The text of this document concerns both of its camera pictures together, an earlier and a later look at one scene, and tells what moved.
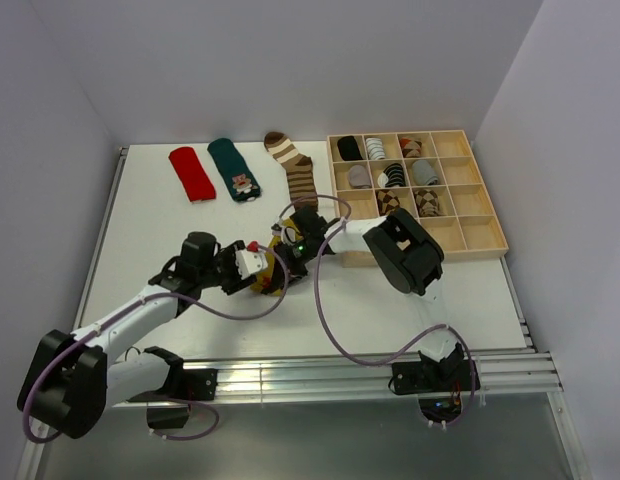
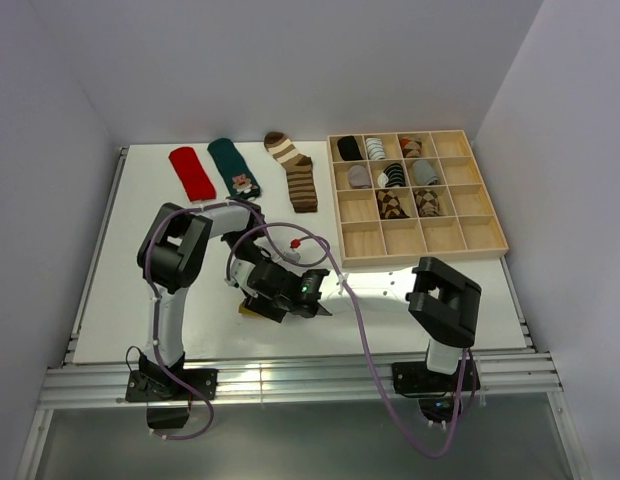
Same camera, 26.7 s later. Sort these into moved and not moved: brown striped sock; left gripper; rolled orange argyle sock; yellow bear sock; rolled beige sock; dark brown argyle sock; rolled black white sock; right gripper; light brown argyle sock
Moved: yellow bear sock; left gripper; right gripper
Not moved: rolled orange argyle sock; rolled beige sock; rolled black white sock; dark brown argyle sock; brown striped sock; light brown argyle sock
